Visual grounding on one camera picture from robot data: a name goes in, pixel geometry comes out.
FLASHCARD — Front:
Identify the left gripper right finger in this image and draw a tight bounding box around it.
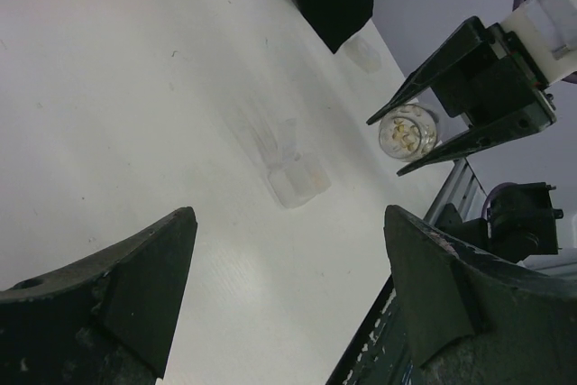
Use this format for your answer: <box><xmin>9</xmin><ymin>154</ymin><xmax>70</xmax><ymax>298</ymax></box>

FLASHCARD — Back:
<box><xmin>384</xmin><ymin>206</ymin><xmax>576</xmax><ymax>384</ymax></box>

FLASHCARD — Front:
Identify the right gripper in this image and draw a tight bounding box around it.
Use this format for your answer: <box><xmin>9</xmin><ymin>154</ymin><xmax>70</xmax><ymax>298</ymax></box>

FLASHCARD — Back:
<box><xmin>366</xmin><ymin>16</ymin><xmax>557</xmax><ymax>177</ymax></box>

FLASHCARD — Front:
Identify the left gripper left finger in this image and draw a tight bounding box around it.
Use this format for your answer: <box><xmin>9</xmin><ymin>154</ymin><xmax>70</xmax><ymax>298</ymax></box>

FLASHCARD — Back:
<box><xmin>1</xmin><ymin>207</ymin><xmax>197</xmax><ymax>384</ymax></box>

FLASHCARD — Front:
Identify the clear pill bottle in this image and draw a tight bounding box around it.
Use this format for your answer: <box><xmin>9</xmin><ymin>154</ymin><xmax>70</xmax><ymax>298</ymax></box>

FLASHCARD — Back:
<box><xmin>379</xmin><ymin>104</ymin><xmax>442</xmax><ymax>162</ymax></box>

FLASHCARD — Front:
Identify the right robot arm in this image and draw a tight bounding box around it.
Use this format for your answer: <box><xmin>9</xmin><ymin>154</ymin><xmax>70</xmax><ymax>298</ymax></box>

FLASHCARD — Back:
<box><xmin>367</xmin><ymin>16</ymin><xmax>563</xmax><ymax>263</ymax></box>

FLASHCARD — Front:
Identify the clear bottle lid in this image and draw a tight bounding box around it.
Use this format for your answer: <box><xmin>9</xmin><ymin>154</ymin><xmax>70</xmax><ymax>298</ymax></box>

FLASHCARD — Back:
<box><xmin>343</xmin><ymin>35</ymin><xmax>381</xmax><ymax>74</ymax></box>

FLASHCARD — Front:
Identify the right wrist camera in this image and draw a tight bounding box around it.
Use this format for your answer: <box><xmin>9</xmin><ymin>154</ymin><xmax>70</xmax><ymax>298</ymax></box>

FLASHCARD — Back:
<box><xmin>500</xmin><ymin>0</ymin><xmax>576</xmax><ymax>84</ymax></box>

